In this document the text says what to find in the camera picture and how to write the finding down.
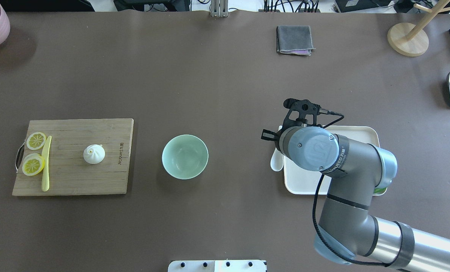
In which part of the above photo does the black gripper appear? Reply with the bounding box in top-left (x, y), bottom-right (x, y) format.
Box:
top-left (261, 129), bottom-right (282, 148)

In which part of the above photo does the white ceramic spoon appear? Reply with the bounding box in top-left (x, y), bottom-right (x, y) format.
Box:
top-left (270, 148), bottom-right (284, 172)

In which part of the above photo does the white steamed bun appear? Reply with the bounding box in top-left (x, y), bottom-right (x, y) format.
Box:
top-left (83, 144), bottom-right (106, 165)

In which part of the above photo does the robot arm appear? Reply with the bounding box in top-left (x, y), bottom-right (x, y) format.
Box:
top-left (261, 126), bottom-right (450, 272)

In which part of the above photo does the light green bowl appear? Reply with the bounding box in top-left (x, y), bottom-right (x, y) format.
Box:
top-left (161, 134), bottom-right (209, 180)

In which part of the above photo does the cream rabbit tray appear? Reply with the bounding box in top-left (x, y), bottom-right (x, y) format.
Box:
top-left (281, 125), bottom-right (380, 195)

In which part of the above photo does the grey folded cloth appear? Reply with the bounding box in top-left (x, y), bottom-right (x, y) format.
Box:
top-left (275, 25), bottom-right (315, 56)

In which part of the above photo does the green lime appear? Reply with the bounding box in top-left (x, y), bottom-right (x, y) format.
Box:
top-left (373, 188), bottom-right (387, 196)

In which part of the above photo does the wooden mug tree stand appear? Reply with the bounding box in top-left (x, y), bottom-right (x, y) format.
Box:
top-left (387, 0), bottom-right (450, 57)

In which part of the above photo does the wooden cutting board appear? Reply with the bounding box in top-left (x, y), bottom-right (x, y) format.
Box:
top-left (12, 118), bottom-right (135, 196)

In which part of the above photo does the yellow plastic knife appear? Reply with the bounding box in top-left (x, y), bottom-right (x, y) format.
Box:
top-left (41, 136), bottom-right (52, 192)

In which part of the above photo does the upper lemon slice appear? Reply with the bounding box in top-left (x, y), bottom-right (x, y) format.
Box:
top-left (26, 131), bottom-right (47, 150)

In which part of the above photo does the lemon slice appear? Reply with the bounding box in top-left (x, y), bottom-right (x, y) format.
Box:
top-left (22, 153), bottom-right (46, 177)
top-left (26, 131), bottom-right (47, 150)

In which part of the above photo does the lower lemon slice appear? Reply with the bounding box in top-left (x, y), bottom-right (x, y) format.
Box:
top-left (22, 153), bottom-right (46, 177)

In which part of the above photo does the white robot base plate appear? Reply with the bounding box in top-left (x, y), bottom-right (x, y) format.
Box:
top-left (167, 259), bottom-right (268, 272)

